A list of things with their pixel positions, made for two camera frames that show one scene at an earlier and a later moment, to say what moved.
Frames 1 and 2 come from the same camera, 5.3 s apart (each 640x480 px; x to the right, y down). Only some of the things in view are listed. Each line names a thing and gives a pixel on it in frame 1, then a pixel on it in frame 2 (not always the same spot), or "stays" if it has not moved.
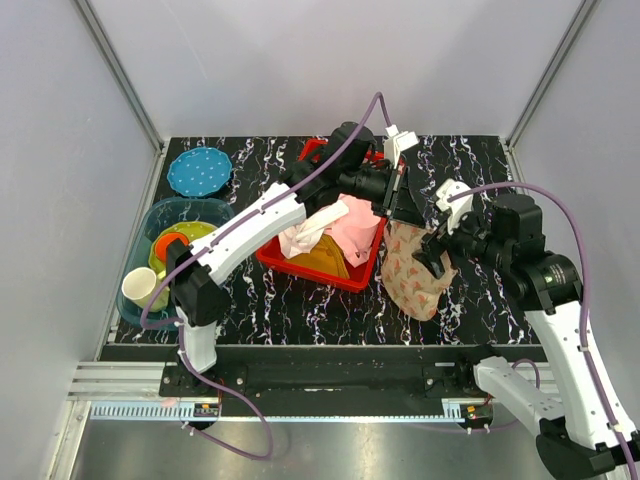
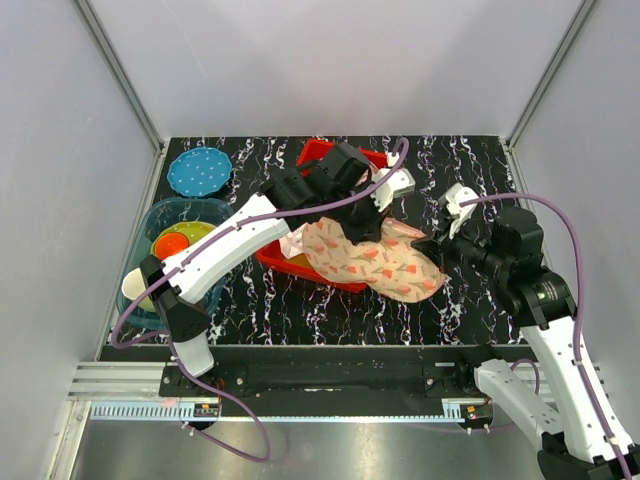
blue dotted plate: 200,171 stays
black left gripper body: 367,183 -> 358,218
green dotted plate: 193,230 stays
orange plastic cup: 163,241 stays
